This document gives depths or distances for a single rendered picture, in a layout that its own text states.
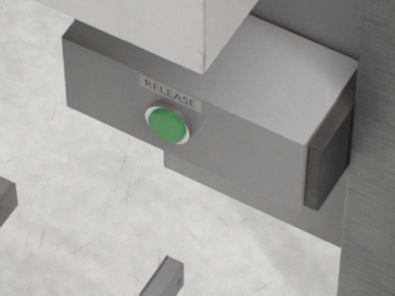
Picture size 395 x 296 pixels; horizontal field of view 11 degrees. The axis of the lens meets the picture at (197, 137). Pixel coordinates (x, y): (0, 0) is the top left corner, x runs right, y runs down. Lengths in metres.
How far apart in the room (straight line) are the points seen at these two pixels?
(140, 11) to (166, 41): 0.03
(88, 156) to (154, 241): 0.17
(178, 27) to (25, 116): 1.71
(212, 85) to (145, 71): 0.05
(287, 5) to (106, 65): 0.14
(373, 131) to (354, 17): 0.08
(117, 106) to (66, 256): 1.31
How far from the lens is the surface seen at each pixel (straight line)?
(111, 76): 1.51
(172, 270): 1.41
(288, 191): 1.49
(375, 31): 1.39
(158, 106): 1.49
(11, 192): 1.46
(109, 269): 2.82
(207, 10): 1.25
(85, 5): 1.31
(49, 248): 2.84
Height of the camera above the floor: 2.33
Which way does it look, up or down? 52 degrees down
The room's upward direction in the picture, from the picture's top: straight up
